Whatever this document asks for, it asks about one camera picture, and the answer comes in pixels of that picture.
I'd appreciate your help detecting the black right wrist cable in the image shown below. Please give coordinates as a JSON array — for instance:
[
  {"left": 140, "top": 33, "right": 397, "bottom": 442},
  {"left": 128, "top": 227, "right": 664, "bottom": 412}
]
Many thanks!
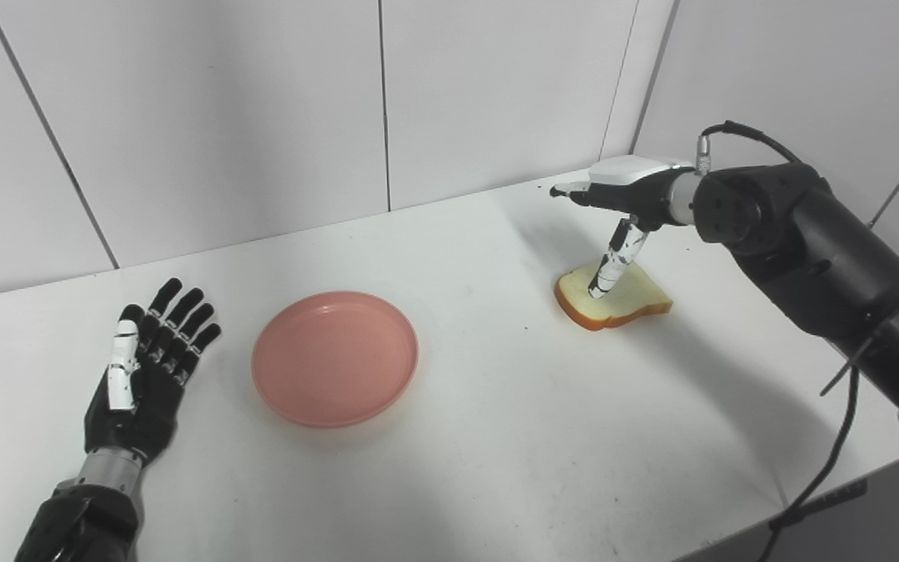
[{"left": 695, "top": 121, "right": 868, "bottom": 562}]

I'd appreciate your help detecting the slice of bread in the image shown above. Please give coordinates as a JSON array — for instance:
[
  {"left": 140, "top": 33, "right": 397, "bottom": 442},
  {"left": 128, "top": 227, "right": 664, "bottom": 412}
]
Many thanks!
[{"left": 554, "top": 261, "right": 673, "bottom": 332}]

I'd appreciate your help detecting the black cable tie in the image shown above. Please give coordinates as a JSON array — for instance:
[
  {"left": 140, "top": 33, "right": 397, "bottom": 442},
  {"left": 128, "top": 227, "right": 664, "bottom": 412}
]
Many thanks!
[{"left": 820, "top": 312, "right": 887, "bottom": 397}]

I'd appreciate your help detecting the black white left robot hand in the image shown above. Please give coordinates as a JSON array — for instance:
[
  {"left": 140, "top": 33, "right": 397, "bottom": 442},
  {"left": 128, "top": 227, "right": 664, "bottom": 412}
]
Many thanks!
[{"left": 84, "top": 278, "right": 222, "bottom": 468}]

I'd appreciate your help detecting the pink round plate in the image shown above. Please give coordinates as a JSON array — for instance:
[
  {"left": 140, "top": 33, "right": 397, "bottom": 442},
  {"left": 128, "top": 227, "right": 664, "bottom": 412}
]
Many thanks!
[{"left": 251, "top": 291, "right": 420, "bottom": 429}]

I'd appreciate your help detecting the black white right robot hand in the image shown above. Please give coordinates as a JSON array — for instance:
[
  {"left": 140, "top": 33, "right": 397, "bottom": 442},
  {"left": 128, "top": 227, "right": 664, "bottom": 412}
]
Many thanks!
[{"left": 549, "top": 155, "right": 696, "bottom": 300}]

